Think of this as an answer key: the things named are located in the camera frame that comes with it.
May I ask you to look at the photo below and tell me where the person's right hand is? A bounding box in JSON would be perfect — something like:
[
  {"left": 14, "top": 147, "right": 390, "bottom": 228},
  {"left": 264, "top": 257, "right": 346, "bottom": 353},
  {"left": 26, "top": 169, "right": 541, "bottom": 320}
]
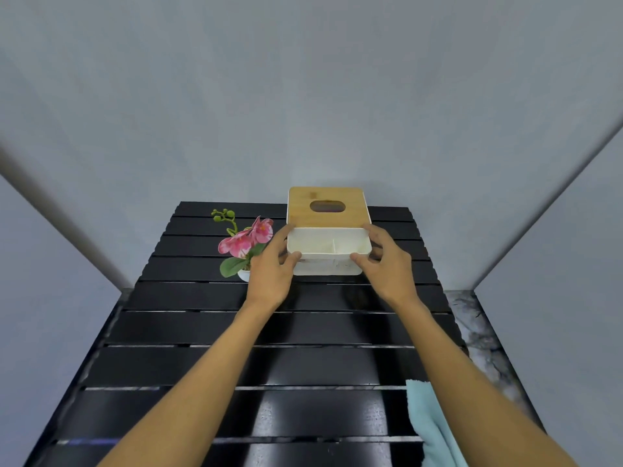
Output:
[{"left": 349, "top": 223, "right": 419, "bottom": 309}]

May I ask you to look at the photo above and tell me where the person's left hand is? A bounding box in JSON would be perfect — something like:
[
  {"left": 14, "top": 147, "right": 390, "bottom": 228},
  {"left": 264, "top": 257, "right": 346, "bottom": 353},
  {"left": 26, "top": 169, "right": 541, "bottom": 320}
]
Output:
[{"left": 246, "top": 223, "right": 303, "bottom": 314}]

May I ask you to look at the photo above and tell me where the white tissue box bamboo lid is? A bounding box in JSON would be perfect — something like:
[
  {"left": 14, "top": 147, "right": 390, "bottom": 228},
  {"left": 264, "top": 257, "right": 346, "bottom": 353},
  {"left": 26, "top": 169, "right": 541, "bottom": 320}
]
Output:
[{"left": 286, "top": 186, "right": 373, "bottom": 277}]

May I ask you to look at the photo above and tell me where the person's left forearm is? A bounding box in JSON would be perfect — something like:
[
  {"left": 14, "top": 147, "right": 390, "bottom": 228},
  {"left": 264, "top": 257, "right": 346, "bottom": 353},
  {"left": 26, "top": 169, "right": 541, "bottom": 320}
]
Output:
[{"left": 97, "top": 299, "right": 279, "bottom": 467}]

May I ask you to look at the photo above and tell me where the person's right forearm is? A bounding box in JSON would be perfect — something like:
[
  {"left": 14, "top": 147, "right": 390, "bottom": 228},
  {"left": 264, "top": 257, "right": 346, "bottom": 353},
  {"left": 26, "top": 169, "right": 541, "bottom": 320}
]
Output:
[{"left": 398, "top": 296, "right": 580, "bottom": 467}]

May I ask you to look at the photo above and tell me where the pink artificial orchid white pot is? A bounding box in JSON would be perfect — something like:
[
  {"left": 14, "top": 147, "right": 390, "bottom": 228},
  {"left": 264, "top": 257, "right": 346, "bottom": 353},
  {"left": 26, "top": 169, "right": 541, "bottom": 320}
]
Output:
[{"left": 211, "top": 208, "right": 275, "bottom": 283}]

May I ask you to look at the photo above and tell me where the light blue cloth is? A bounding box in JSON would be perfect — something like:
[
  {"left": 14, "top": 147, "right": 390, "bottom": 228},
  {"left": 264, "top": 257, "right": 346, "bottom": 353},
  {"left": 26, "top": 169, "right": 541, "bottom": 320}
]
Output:
[{"left": 405, "top": 379, "right": 469, "bottom": 467}]

